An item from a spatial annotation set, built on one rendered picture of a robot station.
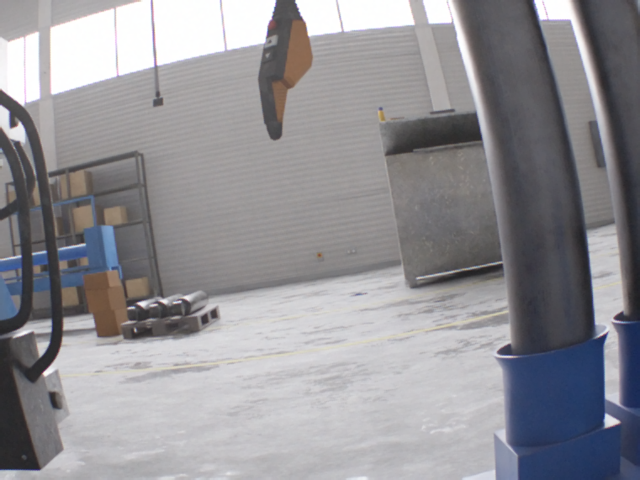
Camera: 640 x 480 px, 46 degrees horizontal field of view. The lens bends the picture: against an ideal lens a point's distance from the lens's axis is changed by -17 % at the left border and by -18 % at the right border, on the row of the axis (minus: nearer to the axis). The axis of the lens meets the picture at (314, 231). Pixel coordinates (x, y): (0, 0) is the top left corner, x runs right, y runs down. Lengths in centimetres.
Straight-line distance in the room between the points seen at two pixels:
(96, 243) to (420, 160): 380
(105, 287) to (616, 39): 730
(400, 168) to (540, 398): 736
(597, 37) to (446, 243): 726
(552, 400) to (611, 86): 71
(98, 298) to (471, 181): 402
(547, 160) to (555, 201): 9
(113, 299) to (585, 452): 728
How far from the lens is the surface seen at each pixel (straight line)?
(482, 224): 902
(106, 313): 866
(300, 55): 189
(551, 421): 175
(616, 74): 184
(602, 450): 181
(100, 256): 996
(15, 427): 115
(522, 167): 171
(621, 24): 186
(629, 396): 190
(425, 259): 898
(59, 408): 132
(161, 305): 815
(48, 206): 120
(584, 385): 175
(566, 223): 172
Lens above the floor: 68
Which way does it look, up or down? level
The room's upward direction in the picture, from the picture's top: 9 degrees counter-clockwise
